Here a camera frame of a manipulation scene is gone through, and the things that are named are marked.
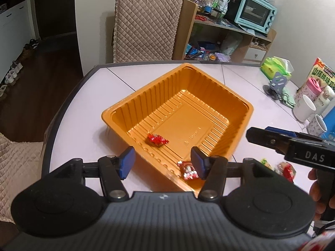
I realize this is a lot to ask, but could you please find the red white cloth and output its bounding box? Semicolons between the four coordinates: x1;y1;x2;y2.
301;221;335;251

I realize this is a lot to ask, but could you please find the small red candy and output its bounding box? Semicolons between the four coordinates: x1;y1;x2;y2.
147;133;168;146

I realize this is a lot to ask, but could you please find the blue thermos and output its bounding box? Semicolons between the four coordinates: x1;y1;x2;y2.
322;102;335;141

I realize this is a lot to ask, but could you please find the green tissue pack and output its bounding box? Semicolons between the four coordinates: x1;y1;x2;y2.
260;56;295;80

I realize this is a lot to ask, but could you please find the white bottle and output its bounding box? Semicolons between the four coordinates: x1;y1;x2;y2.
313;85;335;116

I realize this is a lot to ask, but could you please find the white cabinet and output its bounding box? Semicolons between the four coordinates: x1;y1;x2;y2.
0;0;40;82

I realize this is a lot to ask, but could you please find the wooden shelf unit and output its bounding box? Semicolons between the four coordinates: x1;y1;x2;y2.
173;0;277;65

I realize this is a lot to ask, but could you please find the person's right hand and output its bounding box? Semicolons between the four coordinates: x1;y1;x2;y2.
308;169;327;222

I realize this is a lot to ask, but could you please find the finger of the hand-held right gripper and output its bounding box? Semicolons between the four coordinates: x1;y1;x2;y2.
264;126;325;144
245;127;290;155

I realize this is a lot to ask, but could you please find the crinkled red snack packet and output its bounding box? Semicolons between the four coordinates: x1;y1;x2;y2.
275;161;297;183

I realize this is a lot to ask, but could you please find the patterned white cup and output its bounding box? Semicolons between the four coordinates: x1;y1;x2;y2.
306;114;328;137

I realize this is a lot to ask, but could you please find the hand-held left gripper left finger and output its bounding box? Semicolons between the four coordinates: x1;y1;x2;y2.
50;146;137;203

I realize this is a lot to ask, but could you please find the light blue toaster oven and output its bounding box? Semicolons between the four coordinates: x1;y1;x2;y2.
234;0;278;35

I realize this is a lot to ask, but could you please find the quilted beige chair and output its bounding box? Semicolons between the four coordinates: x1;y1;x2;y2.
0;133;44;224
112;0;184;63

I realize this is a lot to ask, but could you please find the red white snack packet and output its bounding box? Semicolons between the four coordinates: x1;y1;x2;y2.
177;160;199;181

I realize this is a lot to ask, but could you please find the orange plastic tray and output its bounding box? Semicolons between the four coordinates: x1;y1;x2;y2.
102;63;254;198

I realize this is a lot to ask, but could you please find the grey phone stand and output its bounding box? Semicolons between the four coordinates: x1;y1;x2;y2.
263;72;289;100

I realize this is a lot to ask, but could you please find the pink bottle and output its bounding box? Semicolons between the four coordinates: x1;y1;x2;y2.
296;78;322;105

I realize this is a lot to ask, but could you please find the plain white cup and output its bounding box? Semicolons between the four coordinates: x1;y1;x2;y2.
292;94;317;123

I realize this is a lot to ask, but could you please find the green yellow snack bag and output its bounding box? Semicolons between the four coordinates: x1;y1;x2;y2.
305;57;335;90

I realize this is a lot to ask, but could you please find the white plastic bag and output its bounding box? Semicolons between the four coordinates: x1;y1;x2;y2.
220;33;243;56

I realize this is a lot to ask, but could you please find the dark door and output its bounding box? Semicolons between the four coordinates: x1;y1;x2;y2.
33;0;77;37

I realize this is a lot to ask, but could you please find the green cloth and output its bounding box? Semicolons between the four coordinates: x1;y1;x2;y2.
279;86;298;109

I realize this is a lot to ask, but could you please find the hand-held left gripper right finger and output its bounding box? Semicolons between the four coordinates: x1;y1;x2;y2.
191;146;277;202

